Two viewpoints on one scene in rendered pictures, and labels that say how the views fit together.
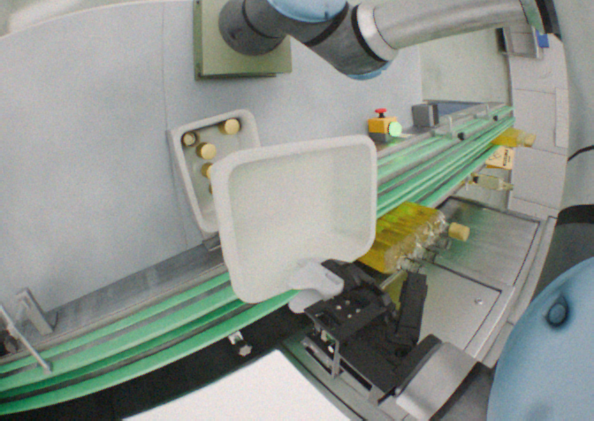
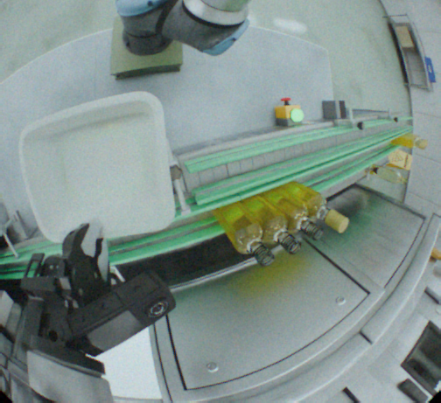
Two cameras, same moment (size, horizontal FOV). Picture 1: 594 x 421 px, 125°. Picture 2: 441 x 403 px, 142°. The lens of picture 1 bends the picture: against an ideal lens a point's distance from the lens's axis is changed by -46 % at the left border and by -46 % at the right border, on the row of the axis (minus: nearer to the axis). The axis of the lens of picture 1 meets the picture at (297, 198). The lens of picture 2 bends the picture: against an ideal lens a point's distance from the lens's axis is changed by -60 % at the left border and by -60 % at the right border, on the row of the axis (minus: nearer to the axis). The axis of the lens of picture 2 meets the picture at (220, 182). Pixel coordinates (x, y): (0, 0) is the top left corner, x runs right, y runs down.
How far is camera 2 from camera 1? 0.31 m
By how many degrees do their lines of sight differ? 16
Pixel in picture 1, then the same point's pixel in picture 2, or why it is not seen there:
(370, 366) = (30, 321)
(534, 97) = (427, 119)
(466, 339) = (304, 342)
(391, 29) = not seen: outside the picture
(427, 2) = not seen: outside the picture
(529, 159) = (422, 165)
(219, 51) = (122, 56)
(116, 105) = (67, 102)
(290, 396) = not seen: hidden behind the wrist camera
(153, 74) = (88, 79)
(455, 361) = (39, 377)
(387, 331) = (59, 312)
